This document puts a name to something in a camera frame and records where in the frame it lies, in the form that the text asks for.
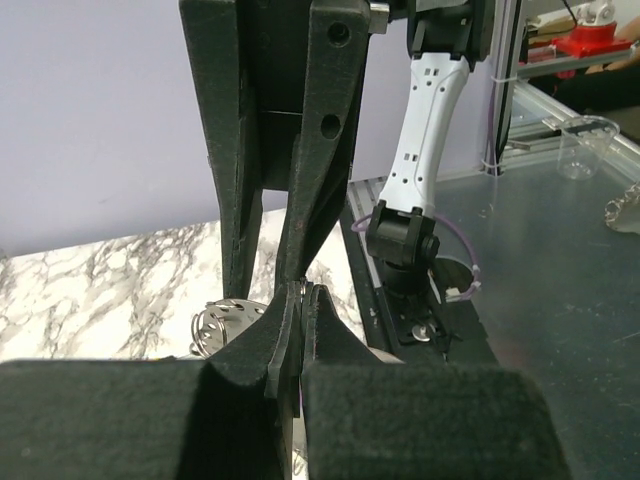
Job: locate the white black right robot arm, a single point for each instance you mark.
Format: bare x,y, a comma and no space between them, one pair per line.
445,41

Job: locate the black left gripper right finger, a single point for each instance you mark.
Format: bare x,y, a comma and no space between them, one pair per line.
367,419

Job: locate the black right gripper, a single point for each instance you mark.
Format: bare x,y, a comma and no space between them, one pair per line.
305,62

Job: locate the red white background device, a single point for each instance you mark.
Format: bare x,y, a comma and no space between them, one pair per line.
582,34

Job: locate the aluminium frame post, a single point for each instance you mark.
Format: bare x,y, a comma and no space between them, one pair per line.
506,47

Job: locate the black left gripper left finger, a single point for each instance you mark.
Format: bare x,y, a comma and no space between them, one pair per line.
226,417

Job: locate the clear plastic cup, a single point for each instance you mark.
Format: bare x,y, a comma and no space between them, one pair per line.
584,143

